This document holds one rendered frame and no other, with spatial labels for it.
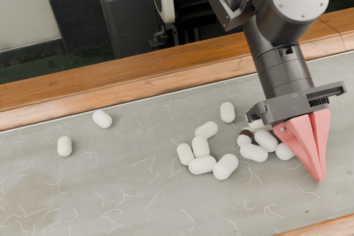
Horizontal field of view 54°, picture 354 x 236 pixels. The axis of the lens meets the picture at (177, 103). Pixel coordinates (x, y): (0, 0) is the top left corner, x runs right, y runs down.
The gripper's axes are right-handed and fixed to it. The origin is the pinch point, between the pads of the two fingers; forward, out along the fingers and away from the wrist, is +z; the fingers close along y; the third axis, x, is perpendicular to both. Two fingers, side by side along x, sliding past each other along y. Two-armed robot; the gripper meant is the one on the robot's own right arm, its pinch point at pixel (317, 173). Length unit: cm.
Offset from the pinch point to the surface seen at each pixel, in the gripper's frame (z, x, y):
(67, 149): -11.3, 9.3, -28.8
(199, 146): -6.7, 4.6, -11.6
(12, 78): -95, 180, -94
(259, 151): -4.1, 2.7, -4.9
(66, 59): -102, 187, -60
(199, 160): -5.0, 3.3, -12.2
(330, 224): 4.3, -5.4, -2.9
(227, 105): -11.8, 9.1, -5.4
